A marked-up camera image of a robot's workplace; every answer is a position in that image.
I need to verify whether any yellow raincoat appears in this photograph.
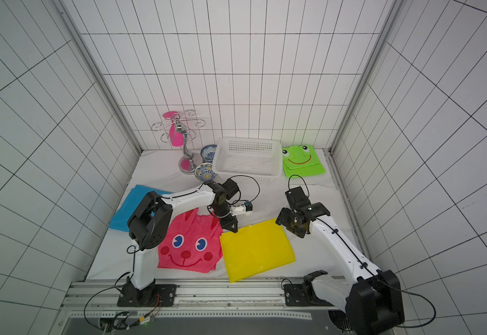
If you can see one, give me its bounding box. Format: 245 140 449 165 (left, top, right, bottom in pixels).
220 219 296 283

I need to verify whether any aluminium mounting rail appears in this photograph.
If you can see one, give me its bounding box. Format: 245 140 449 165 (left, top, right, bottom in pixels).
61 278 338 325

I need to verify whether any silver cup holder stand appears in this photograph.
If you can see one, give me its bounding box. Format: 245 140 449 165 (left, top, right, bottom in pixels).
151 109 206 174

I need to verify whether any pink cup on stand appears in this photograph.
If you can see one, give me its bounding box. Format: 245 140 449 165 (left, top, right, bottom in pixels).
163 111 185 147

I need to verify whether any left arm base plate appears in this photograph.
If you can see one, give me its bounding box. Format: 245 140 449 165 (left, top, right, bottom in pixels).
117 283 177 308

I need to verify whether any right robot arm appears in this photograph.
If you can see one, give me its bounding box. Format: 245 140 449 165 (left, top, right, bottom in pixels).
276 186 405 334

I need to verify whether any blue patterned bowl rear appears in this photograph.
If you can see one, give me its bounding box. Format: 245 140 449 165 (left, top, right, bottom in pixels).
200 145 217 163

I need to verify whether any white plastic basket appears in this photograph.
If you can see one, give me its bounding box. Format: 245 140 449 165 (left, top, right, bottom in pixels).
213 138 283 183

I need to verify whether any blue patterned bowl front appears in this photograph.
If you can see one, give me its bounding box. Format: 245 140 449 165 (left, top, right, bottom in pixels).
194 162 217 182

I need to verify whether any left base cable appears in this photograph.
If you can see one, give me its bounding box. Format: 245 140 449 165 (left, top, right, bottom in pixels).
83 271 163 332

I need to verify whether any base cable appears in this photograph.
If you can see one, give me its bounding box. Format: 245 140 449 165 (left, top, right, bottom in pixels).
83 271 163 332
377 276 437 329

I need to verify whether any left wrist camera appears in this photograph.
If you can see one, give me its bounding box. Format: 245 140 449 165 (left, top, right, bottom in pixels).
229 201 253 216

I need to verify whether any right base cable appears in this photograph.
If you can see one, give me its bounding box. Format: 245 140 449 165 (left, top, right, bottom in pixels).
377 276 437 329

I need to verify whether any pink rabbit raincoat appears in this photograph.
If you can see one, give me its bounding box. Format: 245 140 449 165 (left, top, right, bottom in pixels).
158 209 223 274

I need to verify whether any blue folded raincoat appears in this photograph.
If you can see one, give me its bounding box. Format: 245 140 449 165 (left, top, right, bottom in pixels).
109 185 170 233

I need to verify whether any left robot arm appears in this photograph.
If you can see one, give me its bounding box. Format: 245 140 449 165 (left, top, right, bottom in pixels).
128 180 239 291

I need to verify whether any blue patterned bowl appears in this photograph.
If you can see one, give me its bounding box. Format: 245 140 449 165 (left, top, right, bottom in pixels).
200 145 217 163
194 162 217 182

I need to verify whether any green frog raincoat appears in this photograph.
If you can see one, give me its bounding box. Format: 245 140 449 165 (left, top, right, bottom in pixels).
282 145 326 178

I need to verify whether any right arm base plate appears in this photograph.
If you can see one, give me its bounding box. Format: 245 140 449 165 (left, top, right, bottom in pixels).
282 283 333 307

